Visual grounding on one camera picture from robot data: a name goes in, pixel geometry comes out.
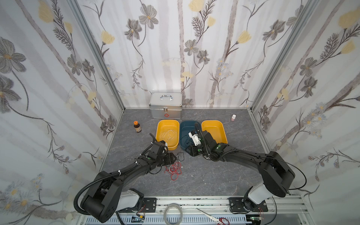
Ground red cable bundle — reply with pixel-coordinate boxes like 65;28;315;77
164;161;183;181

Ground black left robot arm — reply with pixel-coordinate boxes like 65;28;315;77
73;135;177;223

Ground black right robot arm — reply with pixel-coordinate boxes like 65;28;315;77
186;124;299;212

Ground dark teal plastic bin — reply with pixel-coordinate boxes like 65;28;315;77
179;121;200;151

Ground left yellow plastic bin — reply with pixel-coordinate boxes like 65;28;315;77
156;120;180;151

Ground yellow plastic bin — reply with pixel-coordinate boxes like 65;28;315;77
156;120;180;151
201;120;228;143

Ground right yellow plastic bin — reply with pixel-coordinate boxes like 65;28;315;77
201;120;228;143

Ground brown bottle orange cap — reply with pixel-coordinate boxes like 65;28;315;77
133;121;142;133

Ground silver aluminium first-aid case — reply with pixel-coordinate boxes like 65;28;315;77
149;92;182;120

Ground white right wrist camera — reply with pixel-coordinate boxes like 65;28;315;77
188;131;201;146

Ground coiled white cable roll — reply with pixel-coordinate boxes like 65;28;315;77
163;203;184;225

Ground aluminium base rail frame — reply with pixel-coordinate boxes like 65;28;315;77
75;195;313;225

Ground scissors on rail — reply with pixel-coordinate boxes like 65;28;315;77
197;208;225;225

